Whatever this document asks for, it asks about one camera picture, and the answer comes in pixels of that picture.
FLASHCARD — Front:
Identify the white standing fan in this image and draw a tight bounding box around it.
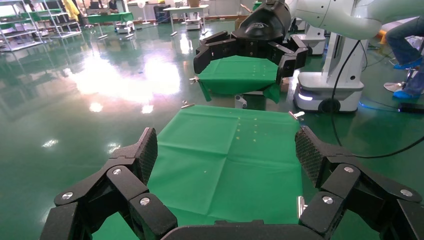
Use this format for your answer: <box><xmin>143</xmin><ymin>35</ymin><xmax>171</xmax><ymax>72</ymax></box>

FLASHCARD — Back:
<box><xmin>136</xmin><ymin>0</ymin><xmax>151</xmax><ymax>26</ymax></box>

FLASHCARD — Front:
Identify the black bin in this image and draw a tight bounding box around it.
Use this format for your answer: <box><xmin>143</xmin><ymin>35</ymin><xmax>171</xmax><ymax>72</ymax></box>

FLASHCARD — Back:
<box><xmin>152</xmin><ymin>3</ymin><xmax>172</xmax><ymax>24</ymax></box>

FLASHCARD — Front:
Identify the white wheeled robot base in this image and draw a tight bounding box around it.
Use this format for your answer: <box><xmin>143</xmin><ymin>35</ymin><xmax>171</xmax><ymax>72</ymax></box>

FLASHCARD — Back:
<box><xmin>292</xmin><ymin>31</ymin><xmax>366</xmax><ymax>115</ymax></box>
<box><xmin>297</xmin><ymin>22</ymin><xmax>328</xmax><ymax>57</ymax></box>

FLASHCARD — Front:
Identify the metal shelf rack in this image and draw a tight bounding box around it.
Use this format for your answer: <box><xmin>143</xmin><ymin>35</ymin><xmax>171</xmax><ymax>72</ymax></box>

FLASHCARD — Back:
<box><xmin>0</xmin><ymin>0</ymin><xmax>46</xmax><ymax>53</ymax></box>
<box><xmin>39</xmin><ymin>0</ymin><xmax>84</xmax><ymax>40</ymax></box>

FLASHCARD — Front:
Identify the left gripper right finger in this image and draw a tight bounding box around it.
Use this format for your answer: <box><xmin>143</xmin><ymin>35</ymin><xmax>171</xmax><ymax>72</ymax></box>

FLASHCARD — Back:
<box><xmin>294</xmin><ymin>125</ymin><xmax>424</xmax><ymax>240</ymax></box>

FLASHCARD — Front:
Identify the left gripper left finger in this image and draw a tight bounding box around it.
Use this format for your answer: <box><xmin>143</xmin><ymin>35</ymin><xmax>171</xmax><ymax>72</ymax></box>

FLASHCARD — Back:
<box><xmin>39</xmin><ymin>127</ymin><xmax>179</xmax><ymax>240</ymax></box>

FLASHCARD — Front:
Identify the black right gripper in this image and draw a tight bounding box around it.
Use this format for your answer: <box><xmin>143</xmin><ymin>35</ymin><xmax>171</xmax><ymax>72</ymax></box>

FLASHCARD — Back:
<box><xmin>193</xmin><ymin>1</ymin><xmax>310</xmax><ymax>84</ymax></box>

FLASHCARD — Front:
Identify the green covered table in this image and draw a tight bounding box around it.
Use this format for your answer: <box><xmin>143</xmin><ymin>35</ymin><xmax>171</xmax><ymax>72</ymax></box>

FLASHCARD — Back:
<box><xmin>86</xmin><ymin>11</ymin><xmax>135</xmax><ymax>38</ymax></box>

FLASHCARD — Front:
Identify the green table cloth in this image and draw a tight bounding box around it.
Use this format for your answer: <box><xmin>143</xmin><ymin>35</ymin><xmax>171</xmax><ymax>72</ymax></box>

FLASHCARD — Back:
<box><xmin>197</xmin><ymin>55</ymin><xmax>283</xmax><ymax>105</ymax></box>
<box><xmin>92</xmin><ymin>104</ymin><xmax>304</xmax><ymax>240</ymax></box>

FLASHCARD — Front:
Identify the yellow hanging garment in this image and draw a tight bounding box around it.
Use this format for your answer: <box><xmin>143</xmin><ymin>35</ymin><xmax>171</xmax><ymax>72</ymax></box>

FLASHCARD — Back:
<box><xmin>62</xmin><ymin>0</ymin><xmax>81</xmax><ymax>23</ymax></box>

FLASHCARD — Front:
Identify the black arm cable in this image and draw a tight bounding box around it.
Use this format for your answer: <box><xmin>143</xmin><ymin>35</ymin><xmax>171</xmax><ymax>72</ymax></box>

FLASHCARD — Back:
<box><xmin>330</xmin><ymin>39</ymin><xmax>424</xmax><ymax>160</ymax></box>

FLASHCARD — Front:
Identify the small white wheeled robot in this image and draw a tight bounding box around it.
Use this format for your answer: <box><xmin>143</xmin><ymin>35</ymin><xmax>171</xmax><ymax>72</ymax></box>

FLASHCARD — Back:
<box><xmin>114</xmin><ymin>20</ymin><xmax>136</xmax><ymax>35</ymax></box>
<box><xmin>184</xmin><ymin>17</ymin><xmax>203</xmax><ymax>32</ymax></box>

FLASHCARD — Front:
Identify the person in blue jeans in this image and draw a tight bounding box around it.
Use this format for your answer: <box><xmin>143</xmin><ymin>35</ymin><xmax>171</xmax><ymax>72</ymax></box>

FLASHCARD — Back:
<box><xmin>383</xmin><ymin>15</ymin><xmax>424</xmax><ymax>101</ymax></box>

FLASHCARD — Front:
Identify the white table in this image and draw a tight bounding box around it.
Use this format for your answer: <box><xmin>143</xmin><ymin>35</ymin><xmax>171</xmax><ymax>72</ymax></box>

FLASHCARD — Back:
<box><xmin>161</xmin><ymin>3</ymin><xmax>211</xmax><ymax>37</ymax></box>

